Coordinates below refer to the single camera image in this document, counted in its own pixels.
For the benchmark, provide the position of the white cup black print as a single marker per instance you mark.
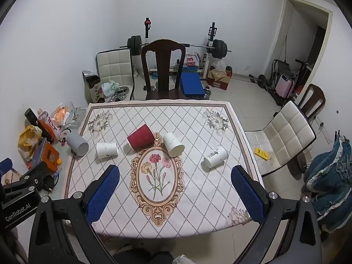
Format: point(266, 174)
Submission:
point(107, 150)
point(216, 156)

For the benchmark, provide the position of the blue cloth bundle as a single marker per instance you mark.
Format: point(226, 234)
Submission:
point(330, 176)

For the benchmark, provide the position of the weight bench rack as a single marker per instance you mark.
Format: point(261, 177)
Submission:
point(211, 34)

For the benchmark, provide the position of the black plug adapter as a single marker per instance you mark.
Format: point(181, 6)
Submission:
point(48, 184)

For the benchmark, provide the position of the metal dish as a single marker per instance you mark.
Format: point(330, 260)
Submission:
point(121, 92)

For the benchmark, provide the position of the red cup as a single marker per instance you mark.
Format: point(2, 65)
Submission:
point(140, 140)

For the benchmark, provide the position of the white padded chair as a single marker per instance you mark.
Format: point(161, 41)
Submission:
point(114, 66)
point(288, 132)

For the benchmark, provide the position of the dark wooden chair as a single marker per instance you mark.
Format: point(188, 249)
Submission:
point(313, 96)
point(164, 60)

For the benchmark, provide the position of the floral printed tablecloth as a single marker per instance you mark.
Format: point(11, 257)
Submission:
point(192, 192)

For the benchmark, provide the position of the black folding cart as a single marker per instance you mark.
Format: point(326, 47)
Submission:
point(280, 67)

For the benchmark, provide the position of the pink suitcase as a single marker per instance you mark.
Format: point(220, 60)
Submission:
point(284, 85)

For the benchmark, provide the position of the orange snack packet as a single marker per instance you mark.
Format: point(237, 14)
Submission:
point(60, 114)

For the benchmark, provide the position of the blue bench pad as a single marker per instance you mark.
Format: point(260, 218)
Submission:
point(192, 84)

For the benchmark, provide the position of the brown printed carton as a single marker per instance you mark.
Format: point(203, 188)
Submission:
point(92, 88)

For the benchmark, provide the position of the yellow plastic bag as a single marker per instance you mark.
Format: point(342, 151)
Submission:
point(27, 140)

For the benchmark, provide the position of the long barbell black weights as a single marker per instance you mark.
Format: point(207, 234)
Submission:
point(220, 49)

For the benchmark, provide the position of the orange plastic case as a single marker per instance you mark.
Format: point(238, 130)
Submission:
point(51, 156)

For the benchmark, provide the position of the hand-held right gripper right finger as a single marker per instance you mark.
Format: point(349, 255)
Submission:
point(247, 195)

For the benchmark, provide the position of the white power strip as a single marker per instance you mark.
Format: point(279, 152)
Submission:
point(324, 132)

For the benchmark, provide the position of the glass ashtray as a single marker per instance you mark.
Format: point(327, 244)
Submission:
point(75, 117)

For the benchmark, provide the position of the short barbell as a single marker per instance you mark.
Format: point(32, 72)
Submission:
point(260, 80)

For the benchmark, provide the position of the green white plastic bag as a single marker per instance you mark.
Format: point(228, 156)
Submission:
point(110, 88)

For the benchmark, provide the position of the black orange tool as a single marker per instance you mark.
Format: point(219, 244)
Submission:
point(44, 123)

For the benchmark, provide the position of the cardboard box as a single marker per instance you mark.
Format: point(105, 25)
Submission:
point(218, 79)

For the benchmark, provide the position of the red printed plastic bag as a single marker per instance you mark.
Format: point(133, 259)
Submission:
point(191, 60)

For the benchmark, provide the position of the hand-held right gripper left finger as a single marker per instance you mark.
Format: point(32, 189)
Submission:
point(103, 192)

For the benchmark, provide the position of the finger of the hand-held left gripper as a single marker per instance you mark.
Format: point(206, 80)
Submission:
point(5, 166)
point(30, 176)

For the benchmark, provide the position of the grey cup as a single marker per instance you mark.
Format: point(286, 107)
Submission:
point(77, 144)

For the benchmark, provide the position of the white speckled cup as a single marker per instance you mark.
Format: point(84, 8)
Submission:
point(173, 144)

